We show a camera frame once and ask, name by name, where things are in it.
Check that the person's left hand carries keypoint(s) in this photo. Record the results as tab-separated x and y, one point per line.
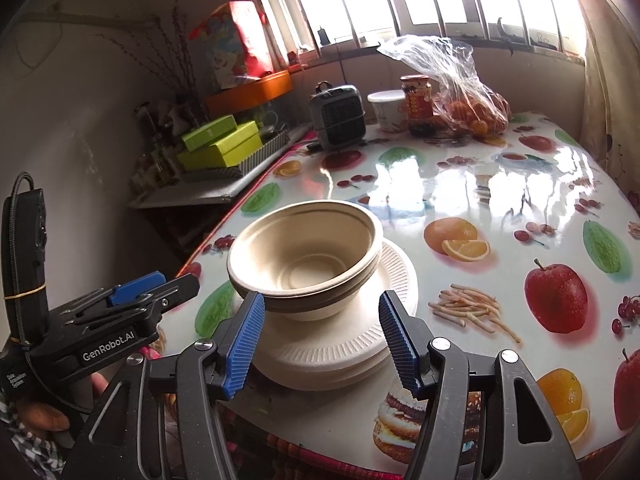
42	417

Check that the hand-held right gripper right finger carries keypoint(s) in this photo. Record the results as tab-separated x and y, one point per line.
400	345

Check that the black window latch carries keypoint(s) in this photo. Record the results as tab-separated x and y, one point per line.
507	35

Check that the large green box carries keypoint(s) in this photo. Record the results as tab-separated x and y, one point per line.
235	147

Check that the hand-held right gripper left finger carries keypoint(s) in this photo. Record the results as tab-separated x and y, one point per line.
245	345

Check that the food print glossy tablecloth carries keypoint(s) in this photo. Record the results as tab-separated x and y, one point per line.
500	275

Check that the dried branches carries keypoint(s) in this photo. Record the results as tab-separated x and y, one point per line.
175	60

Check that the small grey heater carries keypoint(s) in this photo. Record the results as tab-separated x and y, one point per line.
337	115

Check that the beige paper bowl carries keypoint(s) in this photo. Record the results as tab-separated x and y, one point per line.
310	314
300	240
325	299

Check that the glass jar with red label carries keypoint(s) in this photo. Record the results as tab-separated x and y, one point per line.
417	105

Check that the clear plastic bag of oranges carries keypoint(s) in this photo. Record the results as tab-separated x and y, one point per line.
475	110

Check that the grey striped box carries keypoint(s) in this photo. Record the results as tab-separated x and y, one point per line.
270	147

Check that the slim green box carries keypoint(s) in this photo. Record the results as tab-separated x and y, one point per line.
210	132

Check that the white plastic tub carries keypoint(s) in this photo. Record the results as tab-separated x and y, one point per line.
387	110

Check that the person's left forearm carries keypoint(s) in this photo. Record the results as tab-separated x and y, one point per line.
25	455

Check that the orange plastic tray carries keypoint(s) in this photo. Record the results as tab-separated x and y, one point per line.
260	90

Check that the white paper plate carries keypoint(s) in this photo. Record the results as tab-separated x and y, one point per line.
330	385
390	285
345	373

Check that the clear glass cup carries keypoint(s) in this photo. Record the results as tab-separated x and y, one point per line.
269	120

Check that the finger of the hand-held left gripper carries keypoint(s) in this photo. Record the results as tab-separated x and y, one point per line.
175	290
135	285

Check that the cluttered small bottles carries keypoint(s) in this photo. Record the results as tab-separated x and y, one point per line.
157	160

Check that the small black windowsill object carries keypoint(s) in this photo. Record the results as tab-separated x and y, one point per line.
323	36

